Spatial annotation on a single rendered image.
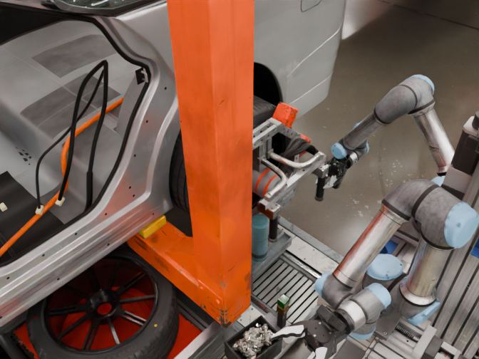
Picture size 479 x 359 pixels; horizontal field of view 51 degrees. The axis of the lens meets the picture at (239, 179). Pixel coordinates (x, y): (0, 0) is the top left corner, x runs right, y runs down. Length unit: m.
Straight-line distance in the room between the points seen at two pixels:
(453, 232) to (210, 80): 0.76
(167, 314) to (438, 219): 1.30
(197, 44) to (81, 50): 1.79
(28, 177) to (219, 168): 1.35
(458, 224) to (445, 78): 3.57
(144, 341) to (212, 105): 1.21
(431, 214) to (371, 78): 3.36
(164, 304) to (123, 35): 1.18
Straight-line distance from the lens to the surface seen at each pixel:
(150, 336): 2.27
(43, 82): 2.85
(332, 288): 1.60
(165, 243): 2.32
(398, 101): 2.09
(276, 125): 2.21
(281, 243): 3.00
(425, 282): 1.68
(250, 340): 2.15
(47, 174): 2.61
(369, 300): 1.47
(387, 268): 1.82
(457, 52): 5.42
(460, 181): 1.76
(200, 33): 1.29
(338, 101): 4.40
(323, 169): 2.27
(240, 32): 1.34
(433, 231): 1.50
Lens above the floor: 2.45
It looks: 43 degrees down
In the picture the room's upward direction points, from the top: 1 degrees counter-clockwise
